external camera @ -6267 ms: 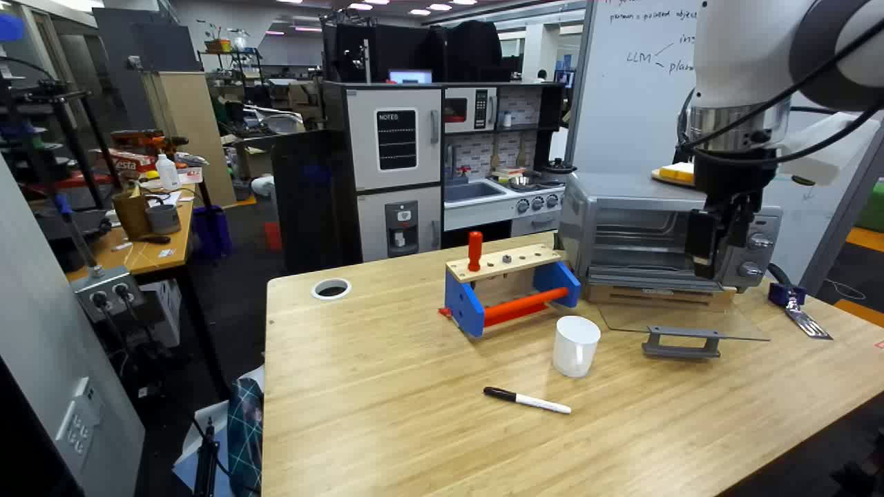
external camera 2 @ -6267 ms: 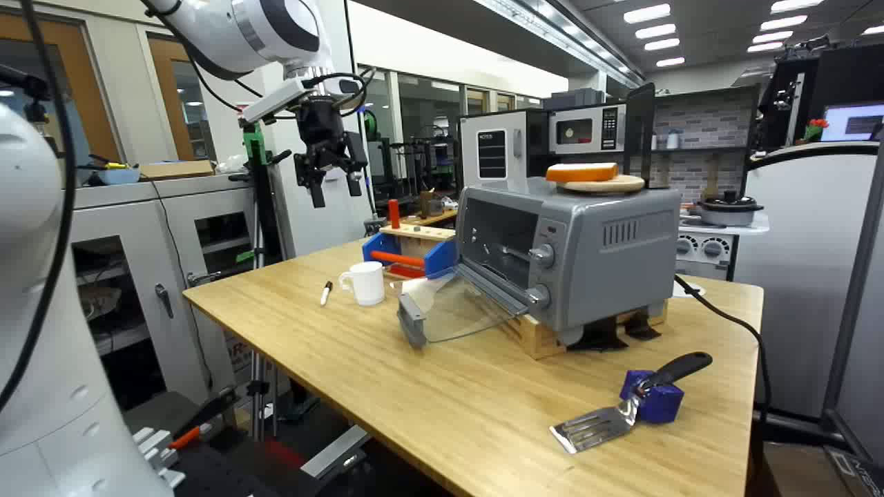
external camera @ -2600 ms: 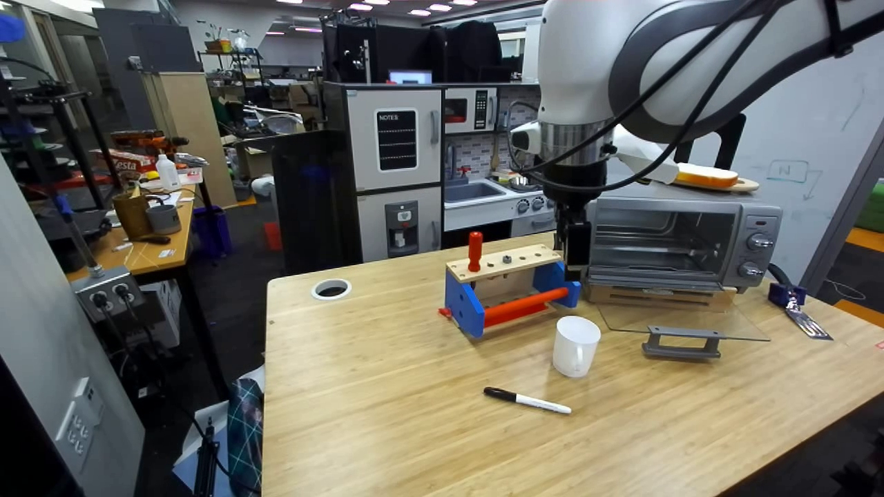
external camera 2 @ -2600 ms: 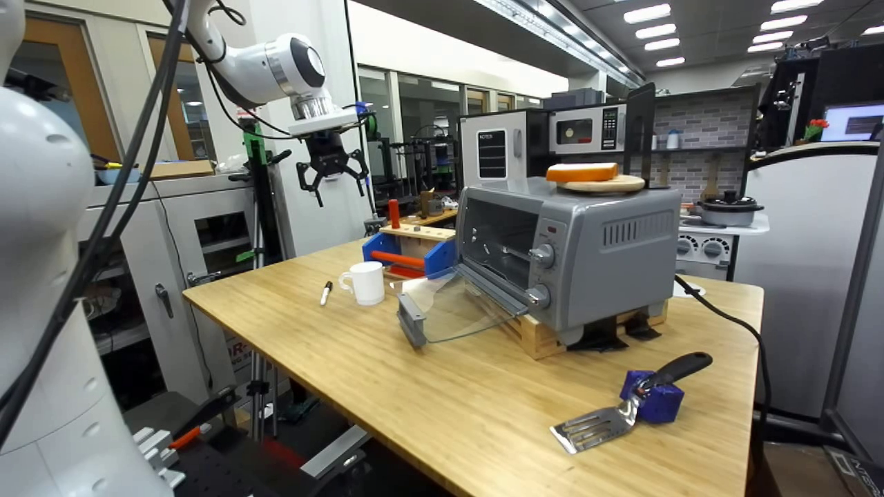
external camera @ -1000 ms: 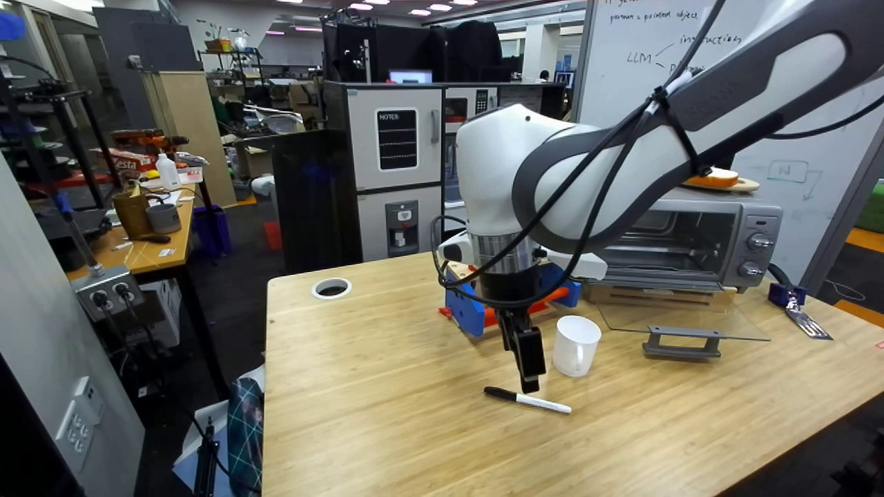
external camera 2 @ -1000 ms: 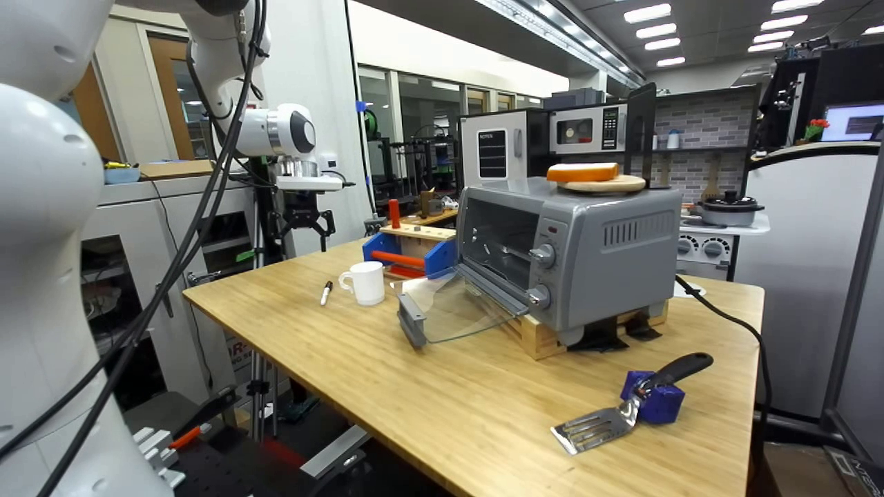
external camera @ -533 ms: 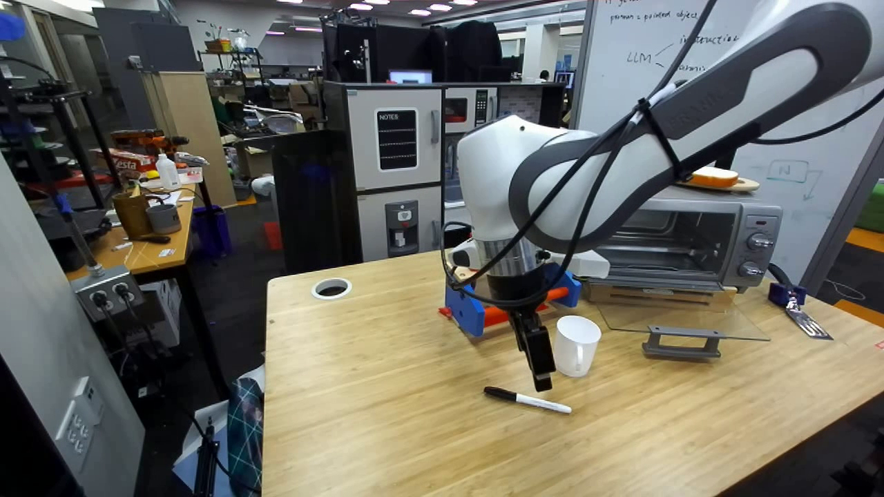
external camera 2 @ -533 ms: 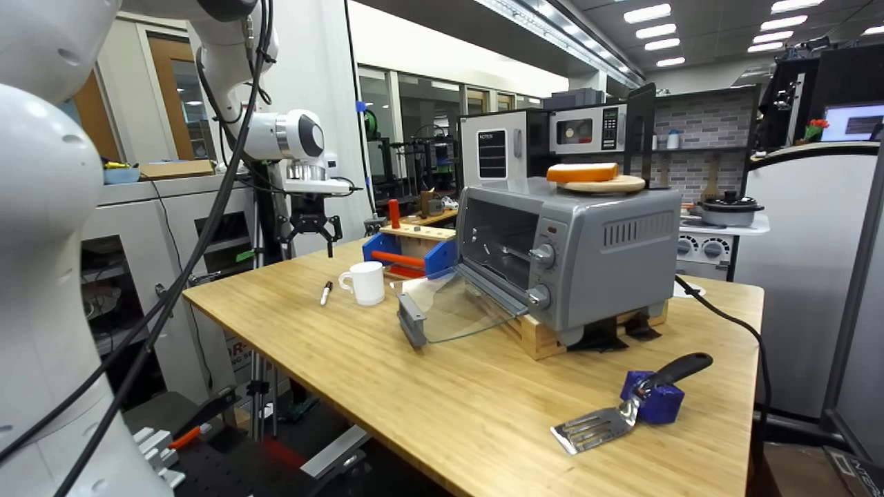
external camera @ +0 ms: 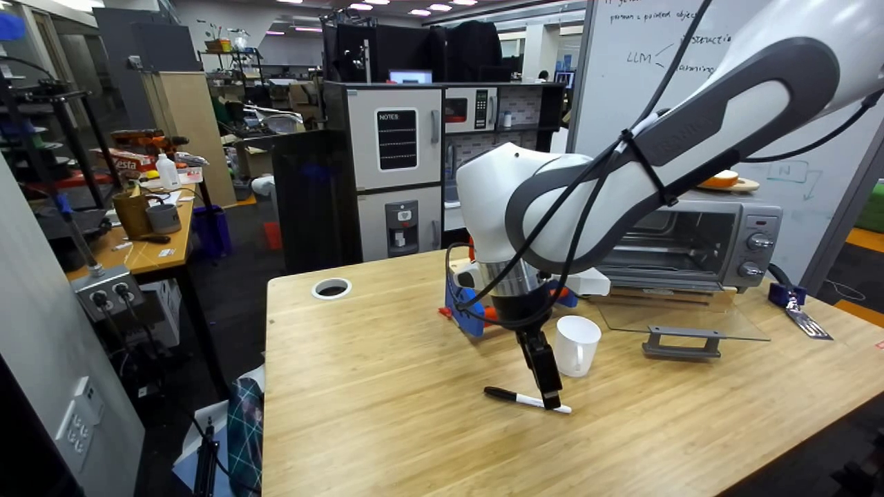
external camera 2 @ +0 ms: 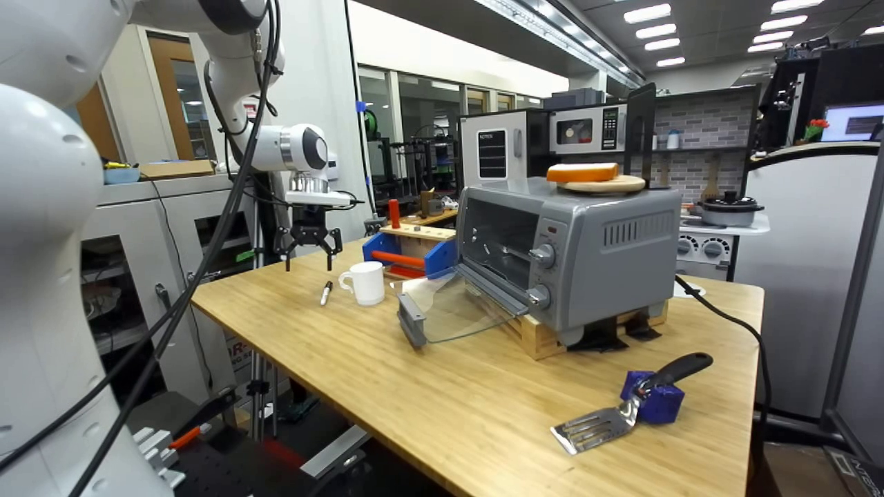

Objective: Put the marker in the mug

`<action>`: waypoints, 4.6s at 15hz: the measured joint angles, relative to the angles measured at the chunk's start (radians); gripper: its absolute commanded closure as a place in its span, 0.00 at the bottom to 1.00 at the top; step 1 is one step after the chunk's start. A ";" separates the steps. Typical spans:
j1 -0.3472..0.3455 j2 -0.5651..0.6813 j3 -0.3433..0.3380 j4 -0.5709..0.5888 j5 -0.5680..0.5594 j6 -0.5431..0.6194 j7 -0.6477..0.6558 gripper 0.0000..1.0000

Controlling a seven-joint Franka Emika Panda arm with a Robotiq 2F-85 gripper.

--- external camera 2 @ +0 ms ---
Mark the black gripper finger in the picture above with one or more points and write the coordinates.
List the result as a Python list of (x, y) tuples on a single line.
[(336, 245), (293, 245)]

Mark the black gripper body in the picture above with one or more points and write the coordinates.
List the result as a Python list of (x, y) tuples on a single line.
[(313, 221)]

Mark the white marker with black cap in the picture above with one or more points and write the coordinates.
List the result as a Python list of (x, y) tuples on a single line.
[(325, 294)]

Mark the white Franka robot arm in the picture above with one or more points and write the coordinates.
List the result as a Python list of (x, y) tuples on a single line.
[(45, 276)]

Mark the white plastic mug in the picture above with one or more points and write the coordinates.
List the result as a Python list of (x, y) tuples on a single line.
[(366, 281)]

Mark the orange rod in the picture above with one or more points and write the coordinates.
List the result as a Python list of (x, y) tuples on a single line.
[(402, 261)]

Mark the upright red-orange peg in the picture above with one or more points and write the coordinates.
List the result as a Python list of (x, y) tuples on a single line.
[(393, 214)]

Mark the wooden peg rack blue ends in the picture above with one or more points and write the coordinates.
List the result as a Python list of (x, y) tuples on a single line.
[(415, 244)]

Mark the grey storage cabinet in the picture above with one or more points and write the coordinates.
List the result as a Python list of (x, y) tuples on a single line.
[(155, 276)]

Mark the white toy kitchen cabinet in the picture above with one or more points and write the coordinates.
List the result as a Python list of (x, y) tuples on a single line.
[(492, 149)]

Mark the orange toy bread slice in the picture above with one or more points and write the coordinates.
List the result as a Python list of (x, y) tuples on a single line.
[(581, 172)]

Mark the grey toaster oven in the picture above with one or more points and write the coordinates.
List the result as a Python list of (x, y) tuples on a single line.
[(598, 258)]

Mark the black oven support brackets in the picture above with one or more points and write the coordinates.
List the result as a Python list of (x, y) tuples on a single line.
[(598, 334)]

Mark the toy microwave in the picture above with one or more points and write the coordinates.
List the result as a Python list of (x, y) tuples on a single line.
[(586, 128)]

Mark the black upright panel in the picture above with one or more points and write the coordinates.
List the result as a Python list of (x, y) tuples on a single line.
[(641, 132)]

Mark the blue spatula holder block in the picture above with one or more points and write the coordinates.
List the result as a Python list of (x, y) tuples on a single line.
[(656, 400)]

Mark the toy stove with knobs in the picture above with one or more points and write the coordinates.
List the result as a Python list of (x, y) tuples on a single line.
[(713, 248)]

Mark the grey toy pot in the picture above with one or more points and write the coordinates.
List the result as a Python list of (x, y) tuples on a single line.
[(731, 211)]

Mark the white partition panel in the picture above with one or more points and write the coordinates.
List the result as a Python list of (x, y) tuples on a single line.
[(802, 276)]

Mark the computer monitor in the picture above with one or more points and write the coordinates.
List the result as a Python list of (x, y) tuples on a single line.
[(853, 122)]

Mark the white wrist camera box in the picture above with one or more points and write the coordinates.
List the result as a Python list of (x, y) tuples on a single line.
[(319, 196)]

